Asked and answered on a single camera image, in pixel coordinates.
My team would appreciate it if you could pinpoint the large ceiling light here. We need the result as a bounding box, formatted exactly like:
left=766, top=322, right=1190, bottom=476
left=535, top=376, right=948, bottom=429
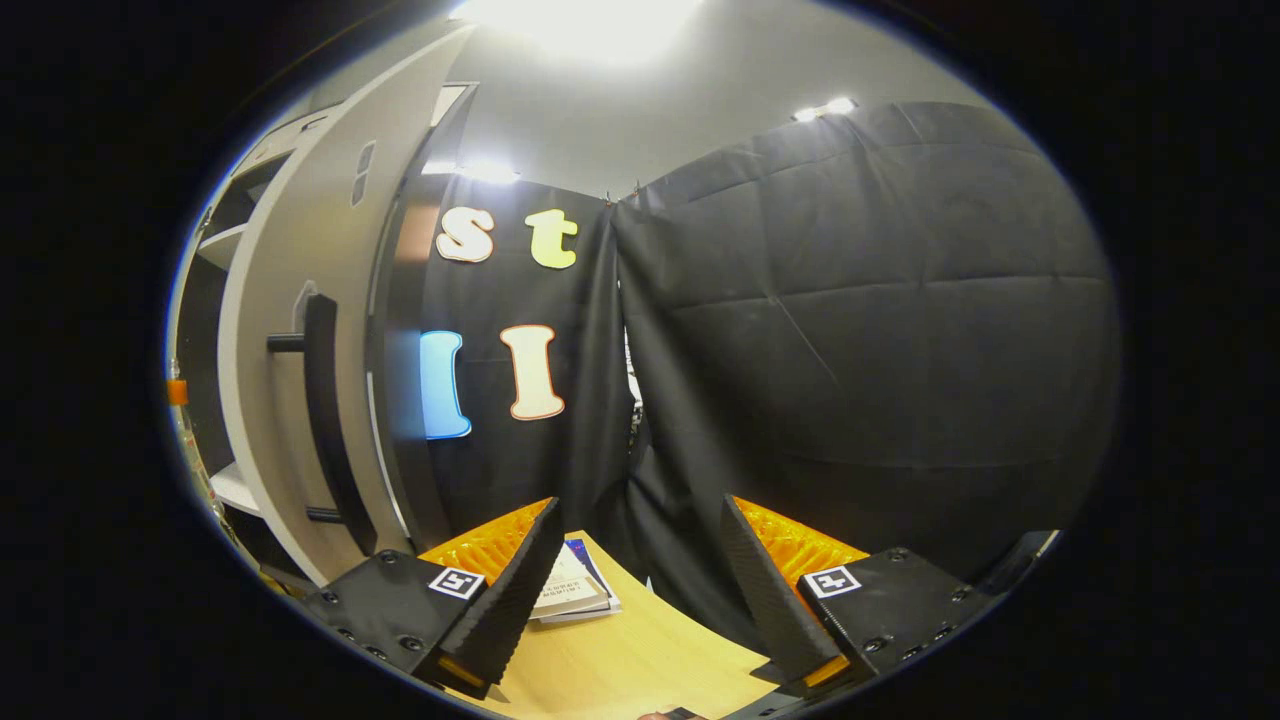
left=450, top=0, right=706, bottom=66

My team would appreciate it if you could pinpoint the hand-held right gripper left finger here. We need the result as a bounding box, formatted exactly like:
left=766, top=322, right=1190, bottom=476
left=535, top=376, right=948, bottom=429
left=300, top=497, right=564, bottom=701

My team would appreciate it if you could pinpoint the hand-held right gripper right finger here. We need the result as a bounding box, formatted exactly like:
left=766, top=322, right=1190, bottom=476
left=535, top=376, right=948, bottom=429
left=718, top=495, right=1004, bottom=701

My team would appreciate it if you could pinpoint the grey cabinet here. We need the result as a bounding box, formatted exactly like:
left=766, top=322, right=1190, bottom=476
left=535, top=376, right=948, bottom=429
left=168, top=80, right=481, bottom=601

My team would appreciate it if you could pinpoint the blue booklet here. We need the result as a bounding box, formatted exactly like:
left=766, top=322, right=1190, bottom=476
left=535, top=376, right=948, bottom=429
left=565, top=538, right=623, bottom=626

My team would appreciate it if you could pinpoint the grey cabinet door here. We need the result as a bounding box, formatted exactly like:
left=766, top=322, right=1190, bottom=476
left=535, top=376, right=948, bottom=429
left=215, top=20, right=479, bottom=591

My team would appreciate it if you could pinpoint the black backdrop cloth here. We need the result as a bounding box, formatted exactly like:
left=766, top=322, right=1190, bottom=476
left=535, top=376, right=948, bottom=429
left=385, top=100, right=1121, bottom=651

